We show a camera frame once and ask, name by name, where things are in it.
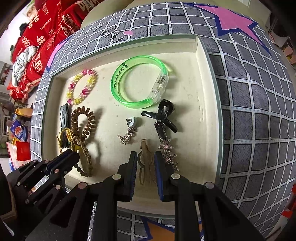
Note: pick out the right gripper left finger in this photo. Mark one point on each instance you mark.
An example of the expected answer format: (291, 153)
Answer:
(118, 187)

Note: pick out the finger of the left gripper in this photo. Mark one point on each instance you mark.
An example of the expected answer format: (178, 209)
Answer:
(66, 159)

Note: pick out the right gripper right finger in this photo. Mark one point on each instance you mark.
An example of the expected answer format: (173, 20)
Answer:
(202, 211)

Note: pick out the beige hair clip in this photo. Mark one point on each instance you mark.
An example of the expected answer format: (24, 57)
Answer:
(145, 160)

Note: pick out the silver dangling earring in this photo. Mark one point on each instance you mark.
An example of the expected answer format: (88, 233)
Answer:
(131, 130)

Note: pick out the pink star rhinestone clip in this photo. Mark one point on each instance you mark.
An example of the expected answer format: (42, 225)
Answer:
(165, 146)

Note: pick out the cream jewelry tray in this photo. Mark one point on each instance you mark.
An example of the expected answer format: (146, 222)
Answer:
(192, 88)

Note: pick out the orange star sticker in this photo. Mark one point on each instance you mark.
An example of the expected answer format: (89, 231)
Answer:
(157, 231)

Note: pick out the blue snack box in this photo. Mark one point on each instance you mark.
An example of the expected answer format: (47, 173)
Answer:
(19, 131)

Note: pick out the black rectangular hair clip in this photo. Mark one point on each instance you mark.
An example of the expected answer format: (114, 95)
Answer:
(64, 120)

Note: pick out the grey checked tablecloth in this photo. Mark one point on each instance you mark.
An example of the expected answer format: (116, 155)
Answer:
(256, 93)

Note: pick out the black claw hair clip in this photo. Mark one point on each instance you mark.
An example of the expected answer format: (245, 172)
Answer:
(165, 109)

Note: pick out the grey white crumpled cloth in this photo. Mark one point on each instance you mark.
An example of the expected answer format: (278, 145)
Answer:
(20, 64)

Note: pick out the green translucent bangle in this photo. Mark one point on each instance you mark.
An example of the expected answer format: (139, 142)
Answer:
(139, 82)

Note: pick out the red bedspread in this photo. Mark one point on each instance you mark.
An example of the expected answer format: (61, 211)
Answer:
(53, 23)

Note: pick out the pink star sticker far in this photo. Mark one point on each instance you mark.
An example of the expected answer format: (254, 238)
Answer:
(228, 21)

